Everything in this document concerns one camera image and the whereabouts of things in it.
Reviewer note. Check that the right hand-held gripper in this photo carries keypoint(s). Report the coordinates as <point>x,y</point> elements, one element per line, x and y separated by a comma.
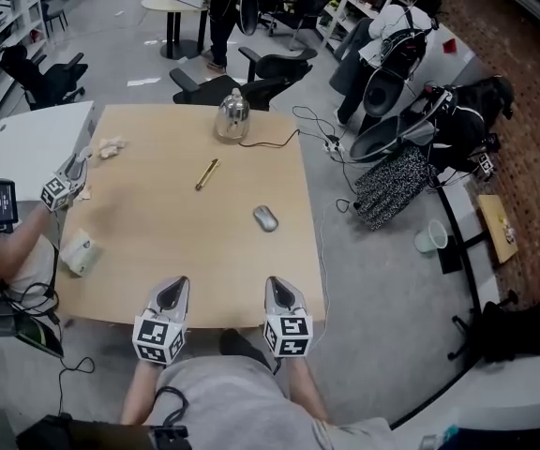
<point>289,335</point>

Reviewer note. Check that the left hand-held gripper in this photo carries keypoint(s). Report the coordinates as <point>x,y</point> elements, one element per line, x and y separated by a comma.
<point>157,338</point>

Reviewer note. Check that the grey computer mouse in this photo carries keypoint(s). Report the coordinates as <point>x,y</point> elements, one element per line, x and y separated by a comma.
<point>265,218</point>

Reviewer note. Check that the person's right forearm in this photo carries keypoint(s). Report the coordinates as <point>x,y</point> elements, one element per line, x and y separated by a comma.
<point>307,389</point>

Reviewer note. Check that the person's left forearm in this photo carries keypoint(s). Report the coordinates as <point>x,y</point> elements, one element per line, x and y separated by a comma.
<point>141,394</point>

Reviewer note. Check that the white tissue box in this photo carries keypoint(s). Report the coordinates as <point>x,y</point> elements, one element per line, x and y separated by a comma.
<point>80,251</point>

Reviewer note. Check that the person's grey shirt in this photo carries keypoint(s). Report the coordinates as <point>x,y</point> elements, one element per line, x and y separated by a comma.
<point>232,406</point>

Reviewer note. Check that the yellow utility knife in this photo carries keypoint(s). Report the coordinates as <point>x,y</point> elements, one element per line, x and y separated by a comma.
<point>208,175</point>

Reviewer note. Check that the black chest-worn pack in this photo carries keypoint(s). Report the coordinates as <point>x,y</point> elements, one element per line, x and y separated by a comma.
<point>87,434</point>

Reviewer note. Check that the speckled black white bag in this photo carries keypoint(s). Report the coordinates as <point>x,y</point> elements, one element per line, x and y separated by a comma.
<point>394,188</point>

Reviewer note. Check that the pale plastic bin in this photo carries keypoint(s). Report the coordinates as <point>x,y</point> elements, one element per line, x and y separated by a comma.
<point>431,237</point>

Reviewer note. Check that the white power strip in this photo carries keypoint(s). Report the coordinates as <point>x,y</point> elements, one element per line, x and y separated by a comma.
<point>334,147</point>

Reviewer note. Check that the crumpled white tissue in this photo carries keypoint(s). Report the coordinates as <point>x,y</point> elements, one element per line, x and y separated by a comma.
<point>112,147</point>

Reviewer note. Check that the steel kettle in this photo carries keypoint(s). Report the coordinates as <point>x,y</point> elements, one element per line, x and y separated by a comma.
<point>232,117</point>

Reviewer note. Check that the white board on table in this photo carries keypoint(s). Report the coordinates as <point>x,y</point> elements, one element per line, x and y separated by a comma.
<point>31,148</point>

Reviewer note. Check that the black office chair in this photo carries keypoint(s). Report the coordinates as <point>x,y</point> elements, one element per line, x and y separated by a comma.
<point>40,78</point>
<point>270,82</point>

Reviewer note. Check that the wooden board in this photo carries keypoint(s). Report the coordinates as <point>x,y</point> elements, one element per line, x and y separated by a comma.
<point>497,228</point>

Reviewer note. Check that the idle hand-held gripper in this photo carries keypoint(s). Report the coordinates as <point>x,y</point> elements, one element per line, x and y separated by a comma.
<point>485,163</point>

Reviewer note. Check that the round beige table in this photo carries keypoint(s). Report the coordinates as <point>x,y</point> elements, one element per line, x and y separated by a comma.
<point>176,7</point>

